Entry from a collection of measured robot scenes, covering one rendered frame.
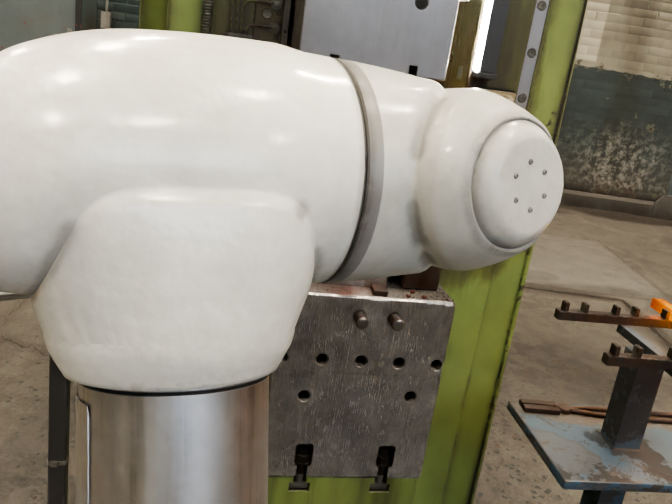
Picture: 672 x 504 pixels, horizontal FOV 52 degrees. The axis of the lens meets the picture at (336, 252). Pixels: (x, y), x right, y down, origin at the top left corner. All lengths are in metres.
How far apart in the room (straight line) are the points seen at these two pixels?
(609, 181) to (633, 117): 0.71
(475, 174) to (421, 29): 1.07
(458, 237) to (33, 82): 0.21
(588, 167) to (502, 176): 7.60
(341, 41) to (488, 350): 0.88
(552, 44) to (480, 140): 1.33
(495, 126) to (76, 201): 0.20
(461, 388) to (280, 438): 0.53
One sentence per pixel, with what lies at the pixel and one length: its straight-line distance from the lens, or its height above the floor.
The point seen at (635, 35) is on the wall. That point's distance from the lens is 7.96.
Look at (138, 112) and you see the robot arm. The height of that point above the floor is 1.38.
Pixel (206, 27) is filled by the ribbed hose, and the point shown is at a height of 1.40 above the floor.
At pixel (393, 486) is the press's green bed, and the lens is 1.70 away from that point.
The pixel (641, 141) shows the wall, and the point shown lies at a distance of 8.11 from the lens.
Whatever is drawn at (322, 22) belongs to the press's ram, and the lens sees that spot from 1.37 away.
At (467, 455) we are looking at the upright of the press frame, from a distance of 1.97.
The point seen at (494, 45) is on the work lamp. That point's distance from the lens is 1.57.
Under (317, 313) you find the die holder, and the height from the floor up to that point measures 0.87.
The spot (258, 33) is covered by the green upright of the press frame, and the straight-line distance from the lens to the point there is 1.50.
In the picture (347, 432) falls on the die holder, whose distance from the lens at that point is 1.58.
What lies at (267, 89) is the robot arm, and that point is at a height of 1.39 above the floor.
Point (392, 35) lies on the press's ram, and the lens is 1.40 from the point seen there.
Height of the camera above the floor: 1.42
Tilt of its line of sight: 17 degrees down
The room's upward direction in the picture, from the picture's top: 8 degrees clockwise
